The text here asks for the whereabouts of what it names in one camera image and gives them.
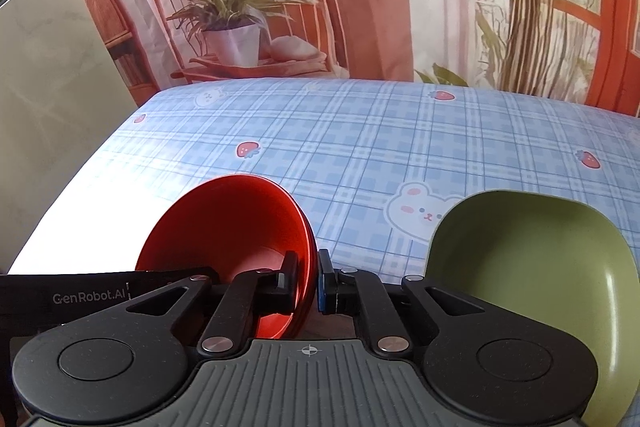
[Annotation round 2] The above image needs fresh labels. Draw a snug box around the large green plate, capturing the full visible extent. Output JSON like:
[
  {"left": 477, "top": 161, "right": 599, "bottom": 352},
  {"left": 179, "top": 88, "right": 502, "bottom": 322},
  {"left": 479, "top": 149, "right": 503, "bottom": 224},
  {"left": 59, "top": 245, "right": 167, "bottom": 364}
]
[{"left": 424, "top": 189, "right": 640, "bottom": 427}]

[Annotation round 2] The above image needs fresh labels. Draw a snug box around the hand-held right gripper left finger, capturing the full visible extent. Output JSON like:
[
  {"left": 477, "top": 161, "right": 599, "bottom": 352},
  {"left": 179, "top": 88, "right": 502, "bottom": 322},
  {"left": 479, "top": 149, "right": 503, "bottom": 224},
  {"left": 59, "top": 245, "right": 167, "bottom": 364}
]
[{"left": 127, "top": 251, "right": 302, "bottom": 356}]

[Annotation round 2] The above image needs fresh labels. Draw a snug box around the blue plaid tablecloth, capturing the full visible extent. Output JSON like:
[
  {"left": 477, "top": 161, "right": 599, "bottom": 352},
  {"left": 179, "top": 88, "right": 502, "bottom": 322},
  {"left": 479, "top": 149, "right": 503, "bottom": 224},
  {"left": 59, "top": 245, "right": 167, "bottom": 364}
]
[{"left": 7, "top": 77, "right": 640, "bottom": 360}]

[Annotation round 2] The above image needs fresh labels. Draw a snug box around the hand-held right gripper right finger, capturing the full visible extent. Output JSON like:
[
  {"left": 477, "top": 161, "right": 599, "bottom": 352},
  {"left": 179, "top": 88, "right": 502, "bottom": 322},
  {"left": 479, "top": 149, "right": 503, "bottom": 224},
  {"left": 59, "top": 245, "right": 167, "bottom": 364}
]
[{"left": 317, "top": 249, "right": 482, "bottom": 355}]

